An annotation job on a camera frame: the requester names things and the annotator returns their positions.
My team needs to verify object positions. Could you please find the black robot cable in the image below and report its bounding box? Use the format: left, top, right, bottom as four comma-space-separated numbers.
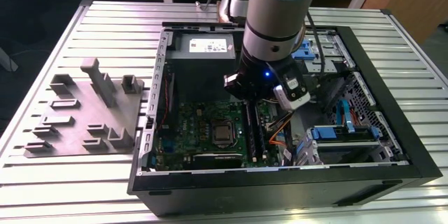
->
204, 0, 326, 79

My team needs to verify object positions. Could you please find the grey power supply unit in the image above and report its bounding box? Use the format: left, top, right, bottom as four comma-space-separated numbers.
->
164, 33, 242, 103

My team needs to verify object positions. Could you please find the grey chair part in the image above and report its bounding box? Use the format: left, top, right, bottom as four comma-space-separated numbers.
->
0, 48, 18, 72

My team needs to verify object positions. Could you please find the blue flat data cable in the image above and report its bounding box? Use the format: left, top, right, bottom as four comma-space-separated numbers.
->
334, 99, 356, 133

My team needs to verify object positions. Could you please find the CPU socket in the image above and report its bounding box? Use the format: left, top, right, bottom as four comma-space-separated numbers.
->
208, 116, 238, 148

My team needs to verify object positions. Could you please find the hard disk in blue carrier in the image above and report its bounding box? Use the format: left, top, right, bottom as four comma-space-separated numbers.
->
306, 125, 382, 143

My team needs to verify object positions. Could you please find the blue disk carrier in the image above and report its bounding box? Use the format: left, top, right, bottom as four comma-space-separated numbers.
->
292, 37, 317, 61

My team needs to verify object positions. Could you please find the silver CPU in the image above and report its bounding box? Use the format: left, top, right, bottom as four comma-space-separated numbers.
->
213, 125, 233, 141

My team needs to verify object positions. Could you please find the black graphics card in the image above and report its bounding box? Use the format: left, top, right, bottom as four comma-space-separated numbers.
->
190, 152, 242, 170

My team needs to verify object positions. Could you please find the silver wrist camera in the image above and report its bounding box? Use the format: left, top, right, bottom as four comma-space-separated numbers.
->
222, 74, 242, 91
272, 62, 312, 110

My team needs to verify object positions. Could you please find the green motherboard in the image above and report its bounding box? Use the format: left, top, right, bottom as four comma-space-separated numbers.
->
146, 100, 281, 171

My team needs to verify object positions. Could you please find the metal drive cage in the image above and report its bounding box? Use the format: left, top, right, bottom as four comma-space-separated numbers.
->
293, 31, 354, 88

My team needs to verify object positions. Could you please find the orange wire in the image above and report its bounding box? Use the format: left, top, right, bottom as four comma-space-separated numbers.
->
268, 129, 290, 146

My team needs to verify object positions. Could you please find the black open PC case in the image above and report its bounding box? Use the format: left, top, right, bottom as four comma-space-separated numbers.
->
125, 21, 444, 218

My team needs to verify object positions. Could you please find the grey parts rack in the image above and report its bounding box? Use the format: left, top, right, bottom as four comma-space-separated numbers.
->
22, 58, 146, 158

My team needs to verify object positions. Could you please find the black cable bundle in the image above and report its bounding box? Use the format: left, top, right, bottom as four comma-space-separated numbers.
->
265, 103, 298, 130

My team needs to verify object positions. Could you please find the RAM stick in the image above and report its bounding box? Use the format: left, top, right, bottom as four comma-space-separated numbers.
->
244, 100, 258, 161

